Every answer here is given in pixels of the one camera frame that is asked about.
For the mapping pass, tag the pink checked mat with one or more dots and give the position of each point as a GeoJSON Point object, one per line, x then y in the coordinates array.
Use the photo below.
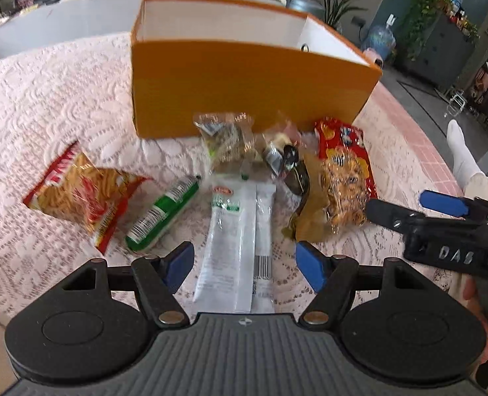
{"type": "Point", "coordinates": [413, 148]}

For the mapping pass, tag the bushy green vine plant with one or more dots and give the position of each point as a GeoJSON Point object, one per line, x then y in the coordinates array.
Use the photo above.
{"type": "Point", "coordinates": [423, 8]}

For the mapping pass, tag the white packet with green label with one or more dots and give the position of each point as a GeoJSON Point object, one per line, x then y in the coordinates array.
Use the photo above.
{"type": "Point", "coordinates": [227, 247]}

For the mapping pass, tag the marble television console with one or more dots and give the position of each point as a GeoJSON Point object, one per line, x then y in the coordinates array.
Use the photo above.
{"type": "Point", "coordinates": [62, 12]}

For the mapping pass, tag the small metal step stool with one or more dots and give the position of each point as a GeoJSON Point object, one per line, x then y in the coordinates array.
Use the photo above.
{"type": "Point", "coordinates": [457, 101]}

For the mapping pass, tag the clear nut snack packet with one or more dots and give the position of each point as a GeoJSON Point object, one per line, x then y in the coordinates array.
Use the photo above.
{"type": "Point", "coordinates": [227, 140]}

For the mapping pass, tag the red cracker snack packet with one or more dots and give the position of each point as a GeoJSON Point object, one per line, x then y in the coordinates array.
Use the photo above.
{"type": "Point", "coordinates": [343, 173]}

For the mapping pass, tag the small dark silver snack packet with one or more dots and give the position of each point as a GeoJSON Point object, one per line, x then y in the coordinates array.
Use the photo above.
{"type": "Point", "coordinates": [283, 154]}

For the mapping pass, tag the green sausage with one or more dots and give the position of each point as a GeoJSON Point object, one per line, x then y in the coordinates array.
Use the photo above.
{"type": "Point", "coordinates": [161, 214]}

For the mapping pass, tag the group of bottles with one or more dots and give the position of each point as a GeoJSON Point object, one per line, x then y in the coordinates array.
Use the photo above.
{"type": "Point", "coordinates": [460, 12]}

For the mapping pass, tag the red yellow fries snack packet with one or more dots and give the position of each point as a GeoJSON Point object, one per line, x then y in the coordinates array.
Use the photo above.
{"type": "Point", "coordinates": [74, 198]}

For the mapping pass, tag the orange cardboard box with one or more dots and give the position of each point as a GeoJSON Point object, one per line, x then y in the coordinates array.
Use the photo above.
{"type": "Point", "coordinates": [227, 90]}

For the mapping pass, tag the long-leaf potted plant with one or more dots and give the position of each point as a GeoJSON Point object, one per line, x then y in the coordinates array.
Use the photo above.
{"type": "Point", "coordinates": [338, 4]}

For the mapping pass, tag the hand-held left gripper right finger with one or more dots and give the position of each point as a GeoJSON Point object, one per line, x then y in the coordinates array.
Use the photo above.
{"type": "Point", "coordinates": [312, 267]}

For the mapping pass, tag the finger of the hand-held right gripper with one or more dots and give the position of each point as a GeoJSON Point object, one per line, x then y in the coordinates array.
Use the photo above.
{"type": "Point", "coordinates": [442, 203]}
{"type": "Point", "coordinates": [388, 213]}

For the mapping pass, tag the dark green pickle packet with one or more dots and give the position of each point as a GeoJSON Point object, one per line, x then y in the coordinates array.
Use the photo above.
{"type": "Point", "coordinates": [310, 210]}

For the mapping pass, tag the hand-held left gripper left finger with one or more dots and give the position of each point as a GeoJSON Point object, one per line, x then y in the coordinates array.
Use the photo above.
{"type": "Point", "coordinates": [180, 265]}

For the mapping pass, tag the narrow white striped-code packet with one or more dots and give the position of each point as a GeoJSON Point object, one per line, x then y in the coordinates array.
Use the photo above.
{"type": "Point", "coordinates": [264, 222]}

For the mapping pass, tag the blue water jug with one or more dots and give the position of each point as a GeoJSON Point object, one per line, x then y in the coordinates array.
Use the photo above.
{"type": "Point", "coordinates": [380, 39]}

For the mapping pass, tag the person's white sock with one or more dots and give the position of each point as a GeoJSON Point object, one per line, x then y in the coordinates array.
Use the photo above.
{"type": "Point", "coordinates": [460, 152]}

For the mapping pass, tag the person's right hand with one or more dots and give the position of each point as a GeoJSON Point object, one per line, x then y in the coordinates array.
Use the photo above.
{"type": "Point", "coordinates": [481, 317]}

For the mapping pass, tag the grey cabinet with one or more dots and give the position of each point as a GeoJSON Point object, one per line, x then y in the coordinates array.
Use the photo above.
{"type": "Point", "coordinates": [442, 49]}

